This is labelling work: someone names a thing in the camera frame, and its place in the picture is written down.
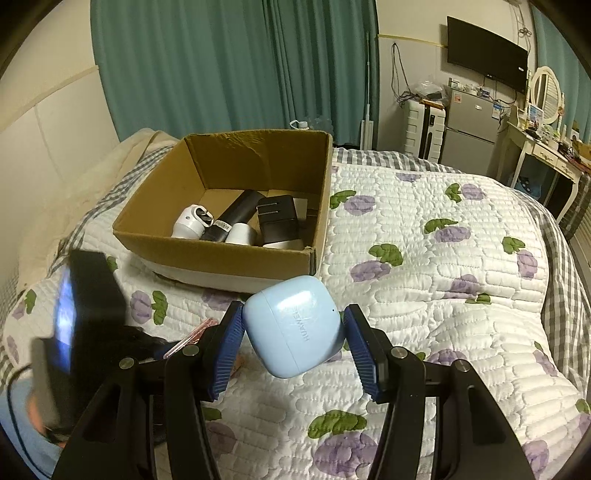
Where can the black remote control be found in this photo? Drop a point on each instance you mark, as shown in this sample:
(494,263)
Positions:
(240,210)

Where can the black wall television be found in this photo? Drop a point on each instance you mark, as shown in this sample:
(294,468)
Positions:
(491,55)

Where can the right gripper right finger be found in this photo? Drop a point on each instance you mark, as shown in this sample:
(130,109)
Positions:
(369,347)

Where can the white cube item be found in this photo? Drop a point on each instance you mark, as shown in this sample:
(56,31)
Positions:
(241,234)

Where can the brown cardboard box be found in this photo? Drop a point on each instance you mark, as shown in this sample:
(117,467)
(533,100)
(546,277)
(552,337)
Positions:
(212,170)

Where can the black power adapter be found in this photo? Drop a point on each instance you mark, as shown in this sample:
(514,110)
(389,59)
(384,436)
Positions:
(278,223)

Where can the silver mini fridge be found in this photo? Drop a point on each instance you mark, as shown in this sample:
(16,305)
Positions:
(471,133)

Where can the white dressing table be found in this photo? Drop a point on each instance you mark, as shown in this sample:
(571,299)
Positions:
(529,146)

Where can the teal right curtain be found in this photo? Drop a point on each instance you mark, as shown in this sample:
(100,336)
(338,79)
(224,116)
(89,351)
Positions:
(554,51)

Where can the white floral quilt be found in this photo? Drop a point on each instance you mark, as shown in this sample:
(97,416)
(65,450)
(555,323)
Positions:
(450,266)

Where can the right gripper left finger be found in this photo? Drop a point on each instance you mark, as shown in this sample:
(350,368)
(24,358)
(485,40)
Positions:
(219,347)

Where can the pink rose compact mirror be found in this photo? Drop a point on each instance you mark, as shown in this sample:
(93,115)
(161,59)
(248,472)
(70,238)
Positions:
(192,338)

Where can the clear water jug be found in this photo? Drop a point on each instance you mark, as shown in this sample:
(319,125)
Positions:
(304,123)

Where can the teal window curtain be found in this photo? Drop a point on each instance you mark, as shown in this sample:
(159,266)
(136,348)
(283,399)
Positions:
(213,66)

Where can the light blue earbuds case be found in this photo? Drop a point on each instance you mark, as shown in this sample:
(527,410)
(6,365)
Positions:
(293,326)

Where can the white round camera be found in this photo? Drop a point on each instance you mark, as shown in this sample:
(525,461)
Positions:
(192,222)

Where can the white suitcase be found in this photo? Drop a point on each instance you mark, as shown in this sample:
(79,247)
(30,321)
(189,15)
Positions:
(424,128)

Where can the oval white mirror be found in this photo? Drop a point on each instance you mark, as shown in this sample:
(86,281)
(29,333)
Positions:
(546,94)

